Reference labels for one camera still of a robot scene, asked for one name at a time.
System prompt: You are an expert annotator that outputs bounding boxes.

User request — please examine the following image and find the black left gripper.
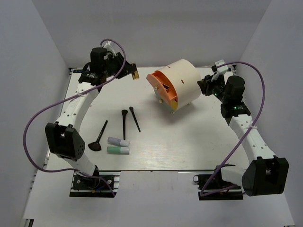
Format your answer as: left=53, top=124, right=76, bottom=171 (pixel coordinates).
left=103, top=52, right=137, bottom=79

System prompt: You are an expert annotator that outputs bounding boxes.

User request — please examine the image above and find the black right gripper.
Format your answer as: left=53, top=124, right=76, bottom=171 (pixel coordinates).
left=197, top=72, right=229, bottom=104

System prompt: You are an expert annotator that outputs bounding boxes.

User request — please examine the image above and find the black gold square lipstick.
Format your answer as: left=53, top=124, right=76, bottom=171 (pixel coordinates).
left=131, top=69, right=140, bottom=80

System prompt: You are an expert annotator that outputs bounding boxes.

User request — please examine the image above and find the cream round drawer organizer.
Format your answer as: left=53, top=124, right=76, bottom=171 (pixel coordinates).
left=153, top=59, right=201, bottom=113

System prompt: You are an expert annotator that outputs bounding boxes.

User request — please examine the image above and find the black makeup brush slim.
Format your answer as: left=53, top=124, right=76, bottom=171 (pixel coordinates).
left=129, top=106, right=141, bottom=132

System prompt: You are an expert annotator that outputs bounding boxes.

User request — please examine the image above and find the black makeup brush wide head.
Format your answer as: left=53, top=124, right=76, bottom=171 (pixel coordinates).
left=121, top=109, right=128, bottom=140

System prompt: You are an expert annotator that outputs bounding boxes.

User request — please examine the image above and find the yellow organizer drawer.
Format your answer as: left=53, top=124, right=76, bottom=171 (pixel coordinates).
left=169, top=99, right=178, bottom=112

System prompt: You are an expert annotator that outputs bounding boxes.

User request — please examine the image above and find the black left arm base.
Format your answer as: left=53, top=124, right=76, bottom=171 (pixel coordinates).
left=69, top=171, right=120, bottom=198

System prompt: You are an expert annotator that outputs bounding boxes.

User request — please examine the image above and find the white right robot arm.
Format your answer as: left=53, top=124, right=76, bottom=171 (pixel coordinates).
left=198, top=75, right=289, bottom=196

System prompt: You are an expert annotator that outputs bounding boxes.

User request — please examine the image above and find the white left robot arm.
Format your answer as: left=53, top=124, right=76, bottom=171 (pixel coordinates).
left=45, top=47, right=138, bottom=189

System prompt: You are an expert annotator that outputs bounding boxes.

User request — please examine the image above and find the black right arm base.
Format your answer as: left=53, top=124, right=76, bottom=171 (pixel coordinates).
left=192, top=166, right=245, bottom=201

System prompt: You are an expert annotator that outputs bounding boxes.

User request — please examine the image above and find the black fan makeup brush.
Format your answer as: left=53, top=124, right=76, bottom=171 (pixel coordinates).
left=88, top=120, right=108, bottom=152

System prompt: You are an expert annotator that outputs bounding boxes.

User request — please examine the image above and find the lilac white cosmetic tube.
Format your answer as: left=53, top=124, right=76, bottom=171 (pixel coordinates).
left=107, top=137, right=130, bottom=147

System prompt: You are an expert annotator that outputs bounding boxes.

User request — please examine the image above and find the green white cosmetic tube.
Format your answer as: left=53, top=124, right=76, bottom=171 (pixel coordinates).
left=107, top=147, right=130, bottom=155

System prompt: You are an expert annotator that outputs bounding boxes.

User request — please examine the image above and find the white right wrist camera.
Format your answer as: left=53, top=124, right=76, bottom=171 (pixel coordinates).
left=211, top=60, right=229, bottom=81

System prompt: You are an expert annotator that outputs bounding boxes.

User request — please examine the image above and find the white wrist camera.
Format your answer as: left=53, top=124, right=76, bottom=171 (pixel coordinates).
left=102, top=41, right=115, bottom=52
left=211, top=60, right=229, bottom=81

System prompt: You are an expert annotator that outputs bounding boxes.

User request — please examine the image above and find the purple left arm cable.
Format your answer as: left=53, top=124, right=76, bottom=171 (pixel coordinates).
left=23, top=39, right=127, bottom=197

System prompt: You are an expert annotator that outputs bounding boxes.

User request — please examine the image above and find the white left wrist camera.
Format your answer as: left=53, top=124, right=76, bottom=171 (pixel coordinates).
left=102, top=41, right=115, bottom=52

